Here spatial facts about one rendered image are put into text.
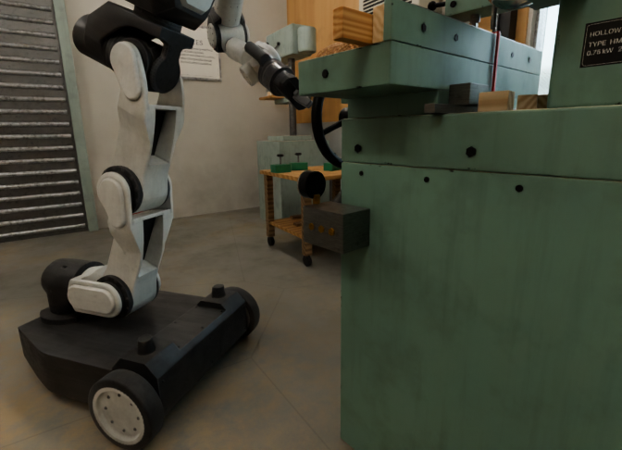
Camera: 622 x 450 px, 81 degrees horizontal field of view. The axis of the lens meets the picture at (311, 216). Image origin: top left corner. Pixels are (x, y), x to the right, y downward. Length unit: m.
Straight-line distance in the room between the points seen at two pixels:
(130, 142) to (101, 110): 2.40
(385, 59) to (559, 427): 0.60
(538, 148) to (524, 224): 0.11
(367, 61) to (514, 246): 0.35
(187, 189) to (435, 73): 3.18
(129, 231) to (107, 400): 0.43
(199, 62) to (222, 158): 0.89
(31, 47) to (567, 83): 3.33
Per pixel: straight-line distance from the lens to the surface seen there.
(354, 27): 0.58
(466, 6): 0.89
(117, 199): 1.13
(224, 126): 3.76
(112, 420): 1.18
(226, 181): 3.78
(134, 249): 1.20
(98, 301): 1.31
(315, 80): 0.69
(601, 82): 0.70
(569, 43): 0.72
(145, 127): 1.07
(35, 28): 3.56
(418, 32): 0.65
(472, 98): 0.71
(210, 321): 1.25
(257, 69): 1.19
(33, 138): 3.48
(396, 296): 0.77
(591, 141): 0.58
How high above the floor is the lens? 0.77
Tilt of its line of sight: 13 degrees down
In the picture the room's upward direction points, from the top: 1 degrees counter-clockwise
